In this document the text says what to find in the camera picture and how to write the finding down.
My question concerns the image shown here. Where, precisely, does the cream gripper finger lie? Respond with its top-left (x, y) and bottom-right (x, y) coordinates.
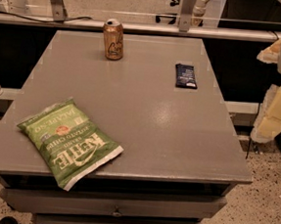
top-left (251, 84), bottom-right (281, 144)
top-left (257, 39), bottom-right (281, 64)

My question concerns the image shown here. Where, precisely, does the orange soda can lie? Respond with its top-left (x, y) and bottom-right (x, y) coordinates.
top-left (103, 19), bottom-right (123, 61)

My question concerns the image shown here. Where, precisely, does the dark blue snack bar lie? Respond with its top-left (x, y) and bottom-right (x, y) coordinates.
top-left (175, 64), bottom-right (198, 89)

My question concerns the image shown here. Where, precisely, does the grey upper drawer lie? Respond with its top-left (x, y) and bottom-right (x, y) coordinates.
top-left (0, 189), bottom-right (227, 219)

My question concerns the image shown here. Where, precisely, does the green kettle chips bag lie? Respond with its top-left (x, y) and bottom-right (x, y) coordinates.
top-left (18, 98), bottom-right (123, 191)

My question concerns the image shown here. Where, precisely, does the black object on floor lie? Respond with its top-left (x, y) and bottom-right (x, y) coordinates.
top-left (0, 216), bottom-right (19, 224)

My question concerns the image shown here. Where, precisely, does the black cable on rail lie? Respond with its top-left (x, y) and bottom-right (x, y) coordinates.
top-left (0, 8), bottom-right (94, 27)

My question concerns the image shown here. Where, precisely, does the grey metal rail frame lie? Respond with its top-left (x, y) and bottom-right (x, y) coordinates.
top-left (0, 0), bottom-right (281, 49)

